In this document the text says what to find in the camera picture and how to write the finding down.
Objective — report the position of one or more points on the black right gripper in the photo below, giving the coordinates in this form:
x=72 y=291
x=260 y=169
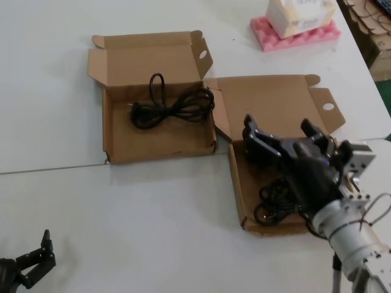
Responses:
x=308 y=171

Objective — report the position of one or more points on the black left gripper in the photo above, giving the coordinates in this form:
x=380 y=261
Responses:
x=7 y=274

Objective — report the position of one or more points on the open cardboard box intact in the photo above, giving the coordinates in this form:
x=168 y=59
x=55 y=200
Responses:
x=268 y=100

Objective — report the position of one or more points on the open cardboard box torn corner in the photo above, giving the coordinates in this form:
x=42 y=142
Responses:
x=159 y=143

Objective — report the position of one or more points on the pink foam pad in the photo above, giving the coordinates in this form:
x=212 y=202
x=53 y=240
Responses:
x=275 y=42

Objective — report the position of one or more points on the white cardboard carton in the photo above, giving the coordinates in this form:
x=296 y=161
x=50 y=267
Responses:
x=290 y=15

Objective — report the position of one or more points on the stack of flat cardboard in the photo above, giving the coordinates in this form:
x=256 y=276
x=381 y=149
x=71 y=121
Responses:
x=375 y=45

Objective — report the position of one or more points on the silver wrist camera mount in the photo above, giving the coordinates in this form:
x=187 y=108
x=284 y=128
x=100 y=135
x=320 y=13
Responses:
x=362 y=158

